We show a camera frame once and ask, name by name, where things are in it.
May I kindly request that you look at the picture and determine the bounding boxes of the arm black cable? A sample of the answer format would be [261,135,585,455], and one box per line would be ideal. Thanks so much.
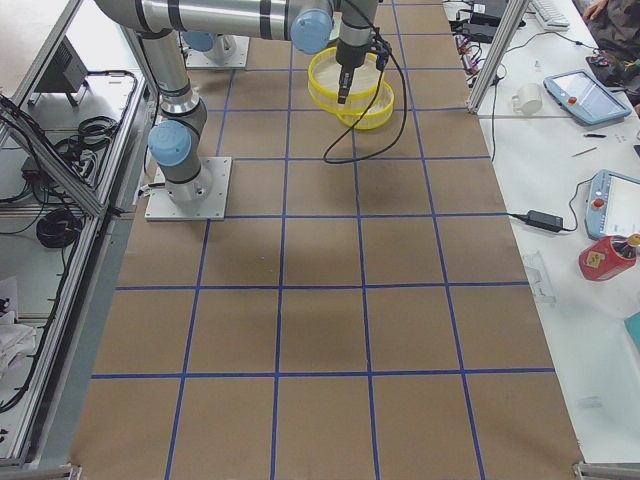
[322,0,407,165]

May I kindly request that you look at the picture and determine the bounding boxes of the white mug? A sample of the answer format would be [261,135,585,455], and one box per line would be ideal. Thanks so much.
[511,83,543,116]

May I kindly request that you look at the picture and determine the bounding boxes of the red emergency stop box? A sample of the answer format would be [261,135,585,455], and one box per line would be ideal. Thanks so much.
[578,234,639,281]

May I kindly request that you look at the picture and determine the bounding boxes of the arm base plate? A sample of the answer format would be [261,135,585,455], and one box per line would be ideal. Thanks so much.
[186,35,250,70]
[145,157,232,221]

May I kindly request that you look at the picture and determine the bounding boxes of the yellow steamer layer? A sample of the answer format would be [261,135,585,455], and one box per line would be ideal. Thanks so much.
[307,47,381,114]
[335,81,395,130]

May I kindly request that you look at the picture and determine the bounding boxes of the near teach pendant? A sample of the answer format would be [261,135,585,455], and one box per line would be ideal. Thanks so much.
[585,169,639,240]

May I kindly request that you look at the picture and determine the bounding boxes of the teach pendant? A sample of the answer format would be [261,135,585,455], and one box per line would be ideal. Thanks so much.
[543,70,631,126]
[585,169,639,240]

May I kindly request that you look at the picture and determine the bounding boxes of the far teach pendant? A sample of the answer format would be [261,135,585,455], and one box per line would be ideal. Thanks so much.
[543,70,631,126]

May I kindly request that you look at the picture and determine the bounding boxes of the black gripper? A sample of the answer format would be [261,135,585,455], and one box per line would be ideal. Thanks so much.
[336,19,372,104]

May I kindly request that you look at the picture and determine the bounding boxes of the black power adapter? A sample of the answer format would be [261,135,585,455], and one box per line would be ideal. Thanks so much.
[525,210,564,233]

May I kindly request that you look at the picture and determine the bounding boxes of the aluminium frame post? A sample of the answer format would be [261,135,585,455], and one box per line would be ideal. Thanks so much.
[467,0,528,114]

